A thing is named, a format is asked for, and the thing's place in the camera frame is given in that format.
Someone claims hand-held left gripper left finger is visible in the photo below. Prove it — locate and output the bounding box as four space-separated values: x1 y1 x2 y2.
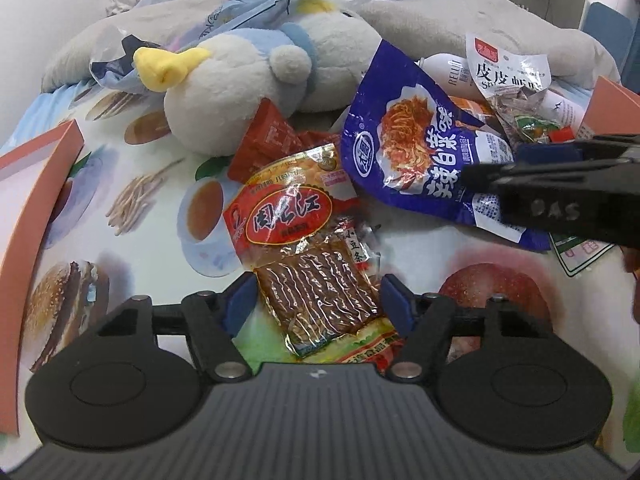
92 272 258 383

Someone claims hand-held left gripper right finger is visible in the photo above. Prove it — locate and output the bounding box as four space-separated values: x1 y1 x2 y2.
381 274 553 382

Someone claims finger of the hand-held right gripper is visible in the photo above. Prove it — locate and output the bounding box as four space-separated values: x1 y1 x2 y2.
515 133 640 163
459 156 640 250

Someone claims clear orange packet green label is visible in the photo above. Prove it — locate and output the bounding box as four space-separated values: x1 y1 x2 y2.
500 110 573 146

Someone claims orange cardboard box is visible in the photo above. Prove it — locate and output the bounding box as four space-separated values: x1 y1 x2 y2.
575 76 640 141
0 120 86 436

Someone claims red label dried tofu packet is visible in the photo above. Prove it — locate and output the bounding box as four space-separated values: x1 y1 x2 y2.
223 143 387 359

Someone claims blue noodle snack bag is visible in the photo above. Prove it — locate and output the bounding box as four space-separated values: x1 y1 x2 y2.
341 38 551 252

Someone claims red foil snack packet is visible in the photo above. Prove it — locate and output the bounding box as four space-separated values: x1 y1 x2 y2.
227 98 343 184

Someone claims white barcode packet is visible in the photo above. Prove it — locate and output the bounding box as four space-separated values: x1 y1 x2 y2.
542 87 591 133

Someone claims yellow green packet red band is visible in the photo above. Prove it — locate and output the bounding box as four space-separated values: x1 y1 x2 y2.
300 317 407 376

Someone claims white packet green border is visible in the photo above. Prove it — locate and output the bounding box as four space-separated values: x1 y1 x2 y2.
549 234 617 278

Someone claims white dried shrimp packet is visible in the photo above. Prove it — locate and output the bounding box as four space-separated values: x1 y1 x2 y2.
465 32 556 123

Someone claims fruit print tablecloth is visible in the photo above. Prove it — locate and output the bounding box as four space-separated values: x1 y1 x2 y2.
0 77 640 461

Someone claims white plastic bottle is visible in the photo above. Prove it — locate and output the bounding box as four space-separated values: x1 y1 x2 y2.
416 53 473 97

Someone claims blue chair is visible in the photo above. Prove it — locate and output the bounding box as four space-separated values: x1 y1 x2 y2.
581 1 635 83

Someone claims grey plush cushion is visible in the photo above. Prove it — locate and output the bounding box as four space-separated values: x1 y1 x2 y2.
40 0 623 95

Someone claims white blue plush duck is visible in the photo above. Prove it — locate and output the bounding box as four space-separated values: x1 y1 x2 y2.
132 0 381 156

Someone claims light blue plastic bag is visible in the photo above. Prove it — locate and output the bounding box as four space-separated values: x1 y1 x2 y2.
90 0 401 93

